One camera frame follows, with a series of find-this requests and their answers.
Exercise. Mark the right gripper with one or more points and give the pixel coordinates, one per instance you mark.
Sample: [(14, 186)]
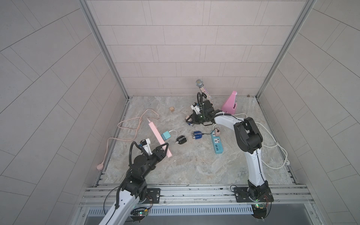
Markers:
[(195, 118)]

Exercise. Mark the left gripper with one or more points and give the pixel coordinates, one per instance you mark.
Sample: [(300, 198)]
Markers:
[(159, 155)]

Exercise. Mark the pink power strip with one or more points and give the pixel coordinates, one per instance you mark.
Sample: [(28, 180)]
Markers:
[(159, 137)]

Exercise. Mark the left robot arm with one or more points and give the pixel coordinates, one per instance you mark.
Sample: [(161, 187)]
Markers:
[(133, 188)]

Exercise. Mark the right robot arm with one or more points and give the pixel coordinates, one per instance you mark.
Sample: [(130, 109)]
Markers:
[(249, 140)]

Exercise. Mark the blue shaver near teal strip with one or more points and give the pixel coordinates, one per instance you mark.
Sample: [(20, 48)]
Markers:
[(197, 135)]

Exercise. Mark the black electric shaver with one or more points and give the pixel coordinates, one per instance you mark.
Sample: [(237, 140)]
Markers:
[(181, 139)]

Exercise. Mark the teal USB charger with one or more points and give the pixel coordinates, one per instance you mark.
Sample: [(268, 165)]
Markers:
[(166, 135)]

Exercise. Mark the pink USB charger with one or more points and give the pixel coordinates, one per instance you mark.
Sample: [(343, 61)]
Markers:
[(216, 132)]

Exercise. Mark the glitter microphone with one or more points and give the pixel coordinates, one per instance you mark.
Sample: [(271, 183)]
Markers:
[(200, 85)]

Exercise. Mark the teal power strip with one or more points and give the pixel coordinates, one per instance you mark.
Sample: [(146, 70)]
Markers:
[(217, 144)]

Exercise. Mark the pink metronome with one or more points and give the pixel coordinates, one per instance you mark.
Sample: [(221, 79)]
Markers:
[(230, 105)]

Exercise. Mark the left circuit board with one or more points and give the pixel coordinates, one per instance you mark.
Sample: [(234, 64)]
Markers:
[(137, 214)]

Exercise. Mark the circuit board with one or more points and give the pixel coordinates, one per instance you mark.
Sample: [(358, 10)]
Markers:
[(137, 214), (260, 211)]

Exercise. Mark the right circuit board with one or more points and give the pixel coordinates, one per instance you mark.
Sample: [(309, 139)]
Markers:
[(260, 211)]

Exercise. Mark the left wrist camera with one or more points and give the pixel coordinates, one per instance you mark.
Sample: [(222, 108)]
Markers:
[(145, 144)]

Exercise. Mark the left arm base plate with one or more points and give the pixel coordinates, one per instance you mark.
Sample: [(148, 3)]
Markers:
[(152, 196)]

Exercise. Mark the aluminium mounting rail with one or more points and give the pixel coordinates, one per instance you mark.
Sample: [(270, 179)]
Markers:
[(104, 195)]

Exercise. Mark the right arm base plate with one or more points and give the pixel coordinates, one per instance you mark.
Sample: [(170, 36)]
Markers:
[(253, 194)]

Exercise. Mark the white vented cable duct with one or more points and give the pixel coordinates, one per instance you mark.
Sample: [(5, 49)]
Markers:
[(176, 210)]

